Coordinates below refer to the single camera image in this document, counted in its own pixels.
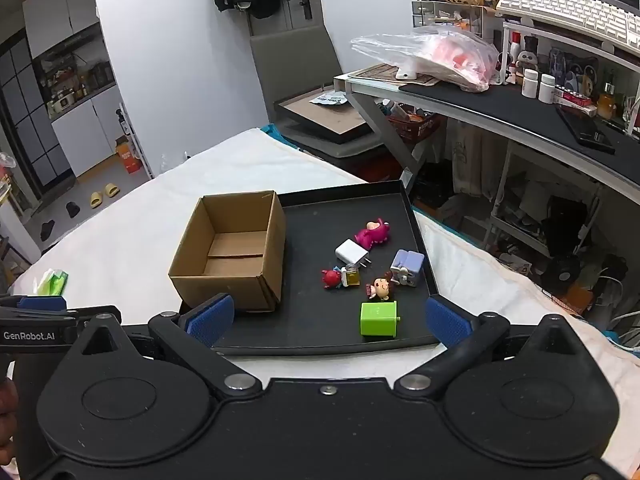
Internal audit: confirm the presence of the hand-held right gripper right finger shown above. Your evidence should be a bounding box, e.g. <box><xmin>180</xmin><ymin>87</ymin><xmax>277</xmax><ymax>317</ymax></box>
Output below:
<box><xmin>395</xmin><ymin>296</ymin><xmax>581</xmax><ymax>400</ymax></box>

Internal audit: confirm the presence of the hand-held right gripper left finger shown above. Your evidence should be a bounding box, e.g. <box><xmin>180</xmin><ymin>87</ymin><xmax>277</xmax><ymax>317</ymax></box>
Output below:
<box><xmin>75</xmin><ymin>294</ymin><xmax>262</xmax><ymax>401</ymax></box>

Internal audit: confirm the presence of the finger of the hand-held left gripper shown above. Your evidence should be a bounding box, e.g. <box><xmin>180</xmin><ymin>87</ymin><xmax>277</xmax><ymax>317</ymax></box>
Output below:
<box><xmin>0</xmin><ymin>294</ymin><xmax>68</xmax><ymax>312</ymax></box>
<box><xmin>0</xmin><ymin>305</ymin><xmax>122</xmax><ymax>325</ymax></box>

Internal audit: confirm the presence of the green cube box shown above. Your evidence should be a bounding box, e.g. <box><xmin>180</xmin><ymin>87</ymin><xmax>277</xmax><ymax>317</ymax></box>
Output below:
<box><xmin>360</xmin><ymin>301</ymin><xmax>401</xmax><ymax>337</ymax></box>

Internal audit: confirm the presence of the lavender toy sofa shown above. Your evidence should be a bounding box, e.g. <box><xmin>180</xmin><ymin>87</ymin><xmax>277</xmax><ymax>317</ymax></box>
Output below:
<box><xmin>390</xmin><ymin>249</ymin><xmax>426</xmax><ymax>288</ymax></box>

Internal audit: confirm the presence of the brown-haired doll figurine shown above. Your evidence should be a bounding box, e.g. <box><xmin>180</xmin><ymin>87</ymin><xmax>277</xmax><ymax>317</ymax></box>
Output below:
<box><xmin>364</xmin><ymin>270</ymin><xmax>398</xmax><ymax>302</ymax></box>

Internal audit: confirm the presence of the brown cardboard box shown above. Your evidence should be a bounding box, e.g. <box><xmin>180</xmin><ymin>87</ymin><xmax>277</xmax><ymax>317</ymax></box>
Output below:
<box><xmin>168</xmin><ymin>190</ymin><xmax>287</xmax><ymax>313</ymax></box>

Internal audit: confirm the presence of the white charger plug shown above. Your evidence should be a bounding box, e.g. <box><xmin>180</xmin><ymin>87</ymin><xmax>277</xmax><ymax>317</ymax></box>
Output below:
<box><xmin>335</xmin><ymin>240</ymin><xmax>373</xmax><ymax>270</ymax></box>

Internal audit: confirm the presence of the black tray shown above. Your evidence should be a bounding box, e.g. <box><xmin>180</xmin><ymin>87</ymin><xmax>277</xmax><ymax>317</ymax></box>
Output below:
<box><xmin>177</xmin><ymin>180</ymin><xmax>441</xmax><ymax>356</ymax></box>

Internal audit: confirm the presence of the person's left hand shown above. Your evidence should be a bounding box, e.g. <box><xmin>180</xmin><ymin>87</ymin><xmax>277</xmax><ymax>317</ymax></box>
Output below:
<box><xmin>0</xmin><ymin>377</ymin><xmax>20</xmax><ymax>467</ymax></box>

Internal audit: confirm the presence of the green tissue pack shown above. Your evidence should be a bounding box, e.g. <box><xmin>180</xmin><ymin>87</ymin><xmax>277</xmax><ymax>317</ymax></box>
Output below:
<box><xmin>34</xmin><ymin>269</ymin><xmax>69</xmax><ymax>297</ymax></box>

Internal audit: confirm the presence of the pink dinosaur figurine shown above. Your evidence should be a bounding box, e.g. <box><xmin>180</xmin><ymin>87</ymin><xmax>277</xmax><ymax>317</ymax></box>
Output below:
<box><xmin>354</xmin><ymin>217</ymin><xmax>393</xmax><ymax>251</ymax></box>

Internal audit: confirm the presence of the black bag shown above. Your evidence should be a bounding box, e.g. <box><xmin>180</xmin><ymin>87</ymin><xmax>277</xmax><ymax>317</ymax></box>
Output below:
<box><xmin>545</xmin><ymin>195</ymin><xmax>588</xmax><ymax>256</ymax></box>

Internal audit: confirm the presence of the white storage rack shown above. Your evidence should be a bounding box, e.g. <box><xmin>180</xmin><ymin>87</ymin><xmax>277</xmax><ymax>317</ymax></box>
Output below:
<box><xmin>490</xmin><ymin>140</ymin><xmax>601</xmax><ymax>261</ymax></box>

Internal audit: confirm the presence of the white tote bag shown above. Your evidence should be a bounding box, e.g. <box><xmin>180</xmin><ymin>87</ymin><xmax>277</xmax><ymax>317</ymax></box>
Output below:
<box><xmin>447</xmin><ymin>122</ymin><xmax>506</xmax><ymax>196</ymax></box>

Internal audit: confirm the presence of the orange carton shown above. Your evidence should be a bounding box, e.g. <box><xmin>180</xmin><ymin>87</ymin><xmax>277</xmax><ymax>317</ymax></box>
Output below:
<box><xmin>115</xmin><ymin>137</ymin><xmax>143</xmax><ymax>175</ymax></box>

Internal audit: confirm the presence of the white cabinet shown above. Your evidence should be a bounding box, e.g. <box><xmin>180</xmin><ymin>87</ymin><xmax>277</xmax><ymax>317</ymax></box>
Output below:
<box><xmin>22</xmin><ymin>0</ymin><xmax>136</xmax><ymax>178</ymax></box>

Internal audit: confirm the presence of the red plastic basket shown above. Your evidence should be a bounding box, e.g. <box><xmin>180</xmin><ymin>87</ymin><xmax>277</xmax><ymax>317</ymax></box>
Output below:
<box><xmin>387</xmin><ymin>112</ymin><xmax>441</xmax><ymax>143</ymax></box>

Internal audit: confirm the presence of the grey desk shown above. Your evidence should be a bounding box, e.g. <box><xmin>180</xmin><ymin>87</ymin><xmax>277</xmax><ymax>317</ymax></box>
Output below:
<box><xmin>334</xmin><ymin>65</ymin><xmax>640</xmax><ymax>201</ymax></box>

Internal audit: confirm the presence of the black desk mat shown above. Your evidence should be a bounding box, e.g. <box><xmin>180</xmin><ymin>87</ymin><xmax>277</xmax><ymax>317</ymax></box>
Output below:
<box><xmin>399</xmin><ymin>80</ymin><xmax>640</xmax><ymax>186</ymax></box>

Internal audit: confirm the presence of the black phone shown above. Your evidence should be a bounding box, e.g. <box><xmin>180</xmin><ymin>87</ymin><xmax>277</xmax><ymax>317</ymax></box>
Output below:
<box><xmin>556</xmin><ymin>107</ymin><xmax>616</xmax><ymax>155</ymax></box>

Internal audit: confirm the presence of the clear plastic bag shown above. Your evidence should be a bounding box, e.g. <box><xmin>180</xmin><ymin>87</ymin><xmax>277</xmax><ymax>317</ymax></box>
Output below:
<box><xmin>350</xmin><ymin>27</ymin><xmax>501</xmax><ymax>93</ymax></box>

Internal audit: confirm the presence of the grey chair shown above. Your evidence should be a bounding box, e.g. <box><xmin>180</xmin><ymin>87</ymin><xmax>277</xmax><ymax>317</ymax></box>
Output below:
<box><xmin>249</xmin><ymin>25</ymin><xmax>386</xmax><ymax>158</ymax></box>

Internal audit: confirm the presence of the amber perfume bottle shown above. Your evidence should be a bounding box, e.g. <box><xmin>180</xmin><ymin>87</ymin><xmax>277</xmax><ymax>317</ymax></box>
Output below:
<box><xmin>597</xmin><ymin>72</ymin><xmax>617</xmax><ymax>120</ymax></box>

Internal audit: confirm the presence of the panda figurine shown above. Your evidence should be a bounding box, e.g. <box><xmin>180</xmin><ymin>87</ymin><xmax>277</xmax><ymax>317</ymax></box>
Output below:
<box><xmin>517</xmin><ymin>42</ymin><xmax>540</xmax><ymax>72</ymax></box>

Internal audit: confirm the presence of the clear drawer organizer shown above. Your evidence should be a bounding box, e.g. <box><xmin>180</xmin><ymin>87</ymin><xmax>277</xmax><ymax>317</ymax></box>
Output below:
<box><xmin>411</xmin><ymin>0</ymin><xmax>501</xmax><ymax>38</ymax></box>

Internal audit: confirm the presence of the white desk shelf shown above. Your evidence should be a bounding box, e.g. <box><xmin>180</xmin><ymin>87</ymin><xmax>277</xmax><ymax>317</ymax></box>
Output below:
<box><xmin>502</xmin><ymin>20</ymin><xmax>640</xmax><ymax>136</ymax></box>

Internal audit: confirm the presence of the white keyboard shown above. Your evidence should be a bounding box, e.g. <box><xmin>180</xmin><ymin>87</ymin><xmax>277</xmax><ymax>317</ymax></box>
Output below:
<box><xmin>495</xmin><ymin>0</ymin><xmax>640</xmax><ymax>51</ymax></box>

